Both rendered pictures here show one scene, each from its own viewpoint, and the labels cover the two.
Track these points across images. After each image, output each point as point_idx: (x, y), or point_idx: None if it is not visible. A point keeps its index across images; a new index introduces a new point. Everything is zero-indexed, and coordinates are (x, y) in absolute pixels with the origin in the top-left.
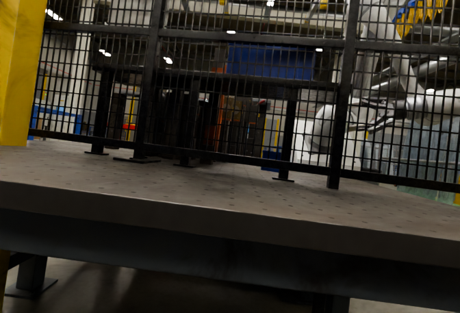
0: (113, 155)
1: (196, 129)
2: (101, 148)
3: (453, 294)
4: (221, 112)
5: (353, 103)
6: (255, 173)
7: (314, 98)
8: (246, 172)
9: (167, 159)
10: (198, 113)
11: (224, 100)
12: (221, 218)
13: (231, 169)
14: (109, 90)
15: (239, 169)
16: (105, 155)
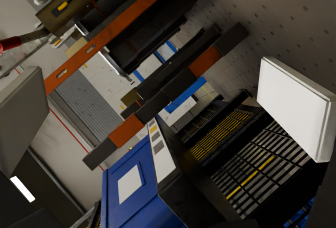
0: (247, 88)
1: (155, 33)
2: (242, 96)
3: None
4: (112, 37)
5: (28, 144)
6: (322, 59)
7: (227, 210)
8: (320, 70)
9: (236, 53)
10: (135, 53)
11: (63, 32)
12: None
13: (286, 51)
14: (199, 135)
15: (277, 30)
16: (249, 93)
